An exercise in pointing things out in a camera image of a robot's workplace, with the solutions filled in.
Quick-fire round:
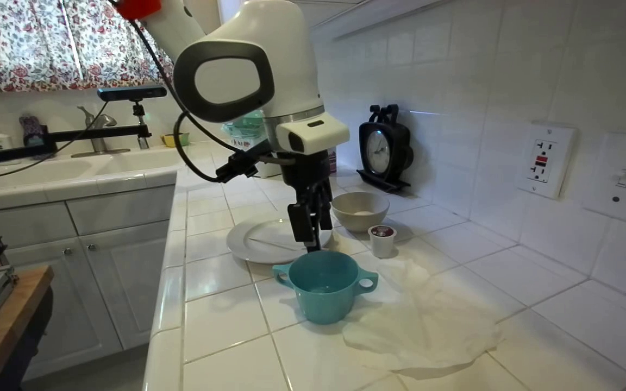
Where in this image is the wooden work table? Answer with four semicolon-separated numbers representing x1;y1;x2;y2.
0;264;57;391

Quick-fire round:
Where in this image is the white cabinet drawer front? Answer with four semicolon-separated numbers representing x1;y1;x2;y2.
0;199;77;261
65;184;178;239

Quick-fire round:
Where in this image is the dark bar camera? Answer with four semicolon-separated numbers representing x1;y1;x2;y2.
95;84;169;102

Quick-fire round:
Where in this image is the white coffee pod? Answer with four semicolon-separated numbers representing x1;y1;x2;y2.
367;221;400;261

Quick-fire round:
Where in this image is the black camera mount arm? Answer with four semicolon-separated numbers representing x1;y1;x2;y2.
0;100;154;170

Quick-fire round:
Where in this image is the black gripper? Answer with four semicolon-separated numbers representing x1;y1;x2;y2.
276;148;336;252

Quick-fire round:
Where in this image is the floral window curtain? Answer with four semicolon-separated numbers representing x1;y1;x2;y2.
0;0;178;97

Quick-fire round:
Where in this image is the white paper napkin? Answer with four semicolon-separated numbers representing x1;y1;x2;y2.
338;264;504;381

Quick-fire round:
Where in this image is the grey ceramic bowl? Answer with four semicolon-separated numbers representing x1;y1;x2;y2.
331;186;391;238

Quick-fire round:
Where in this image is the white cabinet door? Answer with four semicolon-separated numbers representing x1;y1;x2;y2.
77;220;171;352
2;239;103;385

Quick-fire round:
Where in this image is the red strap on arm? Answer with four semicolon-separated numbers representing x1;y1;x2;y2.
114;0;162;22

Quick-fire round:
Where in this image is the dark soap bottle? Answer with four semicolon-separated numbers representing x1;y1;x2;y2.
16;110;51;153

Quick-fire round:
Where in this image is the black framed table clock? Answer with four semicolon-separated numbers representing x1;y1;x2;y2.
353;102;416;195

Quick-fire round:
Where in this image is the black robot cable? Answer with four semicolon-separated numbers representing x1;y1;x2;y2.
128;17;256;184

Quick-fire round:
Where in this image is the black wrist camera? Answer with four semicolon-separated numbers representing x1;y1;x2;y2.
212;139;286;184

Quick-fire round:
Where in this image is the chrome sink faucet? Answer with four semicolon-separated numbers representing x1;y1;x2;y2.
72;102;134;159

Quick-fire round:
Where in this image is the white round plate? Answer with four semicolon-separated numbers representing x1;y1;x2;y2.
224;216;335;267

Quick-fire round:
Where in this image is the teal two-handled bowl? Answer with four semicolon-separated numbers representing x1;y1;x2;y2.
272;249;379;325

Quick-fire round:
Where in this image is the white wall light switch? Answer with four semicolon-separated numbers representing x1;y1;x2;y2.
582;133;626;228

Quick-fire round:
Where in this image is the white wall power outlet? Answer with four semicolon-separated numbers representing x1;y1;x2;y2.
520;121;576;203

